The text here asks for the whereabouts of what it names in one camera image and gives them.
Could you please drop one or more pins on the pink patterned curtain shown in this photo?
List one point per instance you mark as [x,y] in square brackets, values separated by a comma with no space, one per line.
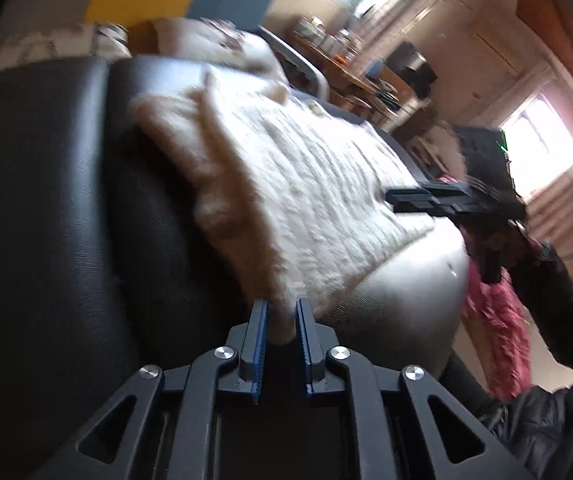
[381,20]

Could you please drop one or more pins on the grey deer print pillow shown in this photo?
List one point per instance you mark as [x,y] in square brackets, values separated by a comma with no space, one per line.
[201,42]

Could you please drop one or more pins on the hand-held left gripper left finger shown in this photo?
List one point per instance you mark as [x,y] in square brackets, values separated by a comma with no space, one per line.
[261,345]

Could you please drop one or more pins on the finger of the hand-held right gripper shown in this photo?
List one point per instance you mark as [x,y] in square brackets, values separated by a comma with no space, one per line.
[416,202]
[444,188]

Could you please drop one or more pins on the triangle pattern pillow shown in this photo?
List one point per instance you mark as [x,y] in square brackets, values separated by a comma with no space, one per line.
[114,37]

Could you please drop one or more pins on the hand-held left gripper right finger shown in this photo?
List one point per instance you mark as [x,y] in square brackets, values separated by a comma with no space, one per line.
[304,345]

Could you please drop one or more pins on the blue container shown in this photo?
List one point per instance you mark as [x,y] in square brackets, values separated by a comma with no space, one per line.
[376,67]

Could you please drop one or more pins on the pink blanket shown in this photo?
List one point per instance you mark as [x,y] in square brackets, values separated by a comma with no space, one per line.
[501,330]

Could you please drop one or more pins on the person's black jacket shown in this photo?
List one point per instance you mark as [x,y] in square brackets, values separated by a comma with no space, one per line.
[556,430]

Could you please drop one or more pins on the black monitor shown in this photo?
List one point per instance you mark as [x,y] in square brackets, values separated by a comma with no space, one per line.
[409,65]

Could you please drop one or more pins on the white printed pillow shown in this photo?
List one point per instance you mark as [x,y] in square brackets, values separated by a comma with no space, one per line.
[41,47]

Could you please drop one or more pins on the white knit sweater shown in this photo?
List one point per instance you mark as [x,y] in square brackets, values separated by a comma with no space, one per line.
[316,185]

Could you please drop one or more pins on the group of jars and bottles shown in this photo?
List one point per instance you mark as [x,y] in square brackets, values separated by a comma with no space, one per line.
[321,32]

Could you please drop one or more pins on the person's right forearm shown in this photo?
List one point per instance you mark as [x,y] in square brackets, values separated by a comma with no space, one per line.
[566,320]

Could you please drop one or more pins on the wooden desk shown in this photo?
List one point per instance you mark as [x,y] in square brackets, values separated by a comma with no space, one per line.
[361,80]

